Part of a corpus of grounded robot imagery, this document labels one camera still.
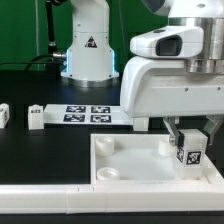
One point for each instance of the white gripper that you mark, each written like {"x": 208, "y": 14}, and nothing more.
{"x": 163, "y": 88}

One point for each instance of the white square tabletop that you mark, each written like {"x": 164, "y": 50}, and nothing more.
{"x": 143, "y": 159}

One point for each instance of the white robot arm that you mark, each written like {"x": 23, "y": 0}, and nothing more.
{"x": 89, "y": 60}

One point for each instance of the white L-shaped obstacle fence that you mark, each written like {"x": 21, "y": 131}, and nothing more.
{"x": 69, "y": 199}

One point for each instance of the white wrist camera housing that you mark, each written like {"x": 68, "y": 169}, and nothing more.
{"x": 169, "y": 42}

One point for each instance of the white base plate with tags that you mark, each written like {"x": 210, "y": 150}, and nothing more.
{"x": 85, "y": 115}

